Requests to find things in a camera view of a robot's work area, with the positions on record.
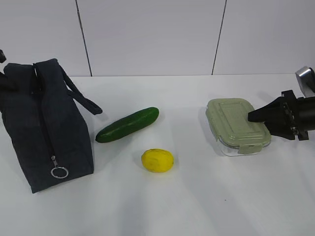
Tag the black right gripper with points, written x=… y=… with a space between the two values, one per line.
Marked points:
x=297 y=113

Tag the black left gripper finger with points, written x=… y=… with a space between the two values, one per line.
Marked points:
x=6 y=83
x=2 y=56

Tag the dark blue lunch bag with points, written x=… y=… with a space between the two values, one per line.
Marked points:
x=48 y=132

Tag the glass container green lid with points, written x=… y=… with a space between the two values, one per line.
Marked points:
x=236 y=136

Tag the green cucumber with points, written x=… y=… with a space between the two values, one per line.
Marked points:
x=128 y=125

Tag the yellow lemon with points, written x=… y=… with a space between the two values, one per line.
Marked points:
x=157 y=160

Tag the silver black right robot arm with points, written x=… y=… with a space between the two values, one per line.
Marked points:
x=306 y=80

